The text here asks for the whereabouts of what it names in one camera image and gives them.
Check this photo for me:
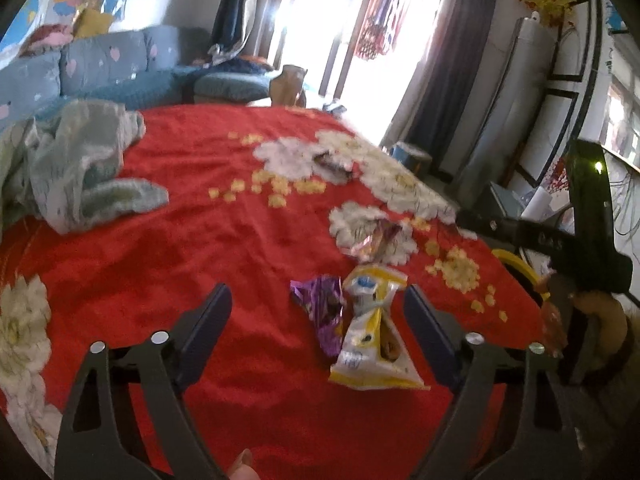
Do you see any yellow white snack bag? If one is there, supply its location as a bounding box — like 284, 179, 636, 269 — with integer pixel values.
329, 263, 425, 390

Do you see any purple candy wrapper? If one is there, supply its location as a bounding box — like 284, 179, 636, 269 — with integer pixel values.
290, 274, 346, 358

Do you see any red snack stick wrapper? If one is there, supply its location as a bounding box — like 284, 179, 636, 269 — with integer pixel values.
347, 219, 402, 263

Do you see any yellow rim trash bin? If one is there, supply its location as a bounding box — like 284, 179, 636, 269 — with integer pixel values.
491, 248, 549, 308

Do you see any person right hand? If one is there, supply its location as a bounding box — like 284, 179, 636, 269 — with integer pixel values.
541, 290, 628, 368

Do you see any person left hand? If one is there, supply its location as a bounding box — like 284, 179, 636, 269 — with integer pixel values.
228, 448, 259, 480

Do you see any white paper towel roll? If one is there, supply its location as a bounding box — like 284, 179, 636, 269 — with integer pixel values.
521, 186, 552, 221

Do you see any glass tv console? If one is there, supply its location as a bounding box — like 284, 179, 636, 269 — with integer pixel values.
473, 182, 525, 219

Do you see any grey standing air conditioner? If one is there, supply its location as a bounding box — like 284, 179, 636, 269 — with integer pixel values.
451, 12, 555, 208

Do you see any blue storage box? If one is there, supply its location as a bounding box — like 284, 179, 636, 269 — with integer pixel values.
390, 142, 433, 176

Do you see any dark right curtain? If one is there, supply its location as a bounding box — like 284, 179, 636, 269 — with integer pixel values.
381, 0, 497, 157

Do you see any yellow flower decoration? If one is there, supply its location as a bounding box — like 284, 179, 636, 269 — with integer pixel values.
518, 0, 575, 28

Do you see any dark candy bar wrapper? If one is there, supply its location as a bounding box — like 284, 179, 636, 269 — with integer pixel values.
312, 152, 354, 184

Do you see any light blue crumpled cloth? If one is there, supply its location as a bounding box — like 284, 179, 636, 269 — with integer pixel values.
1, 100, 169, 235

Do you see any red floral blanket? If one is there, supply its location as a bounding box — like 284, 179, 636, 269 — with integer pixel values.
1, 105, 541, 479

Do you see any small blue item on table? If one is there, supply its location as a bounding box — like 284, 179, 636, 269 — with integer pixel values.
322, 102, 347, 117

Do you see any hanging laundry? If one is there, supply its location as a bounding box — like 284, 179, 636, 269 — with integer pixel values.
355, 0, 405, 61

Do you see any blue sectional sofa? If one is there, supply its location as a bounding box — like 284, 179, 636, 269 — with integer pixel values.
1, 25, 272, 128

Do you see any pink clothes pile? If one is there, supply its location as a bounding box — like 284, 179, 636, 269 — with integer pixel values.
18, 24, 74, 58

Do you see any yellow pillow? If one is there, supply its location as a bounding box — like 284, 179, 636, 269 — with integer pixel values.
73, 9, 114, 39

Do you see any dark blue left curtain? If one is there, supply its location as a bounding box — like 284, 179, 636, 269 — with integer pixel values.
212, 0, 245, 53

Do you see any wall mounted television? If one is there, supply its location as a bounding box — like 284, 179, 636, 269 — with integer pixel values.
600, 32, 640, 170

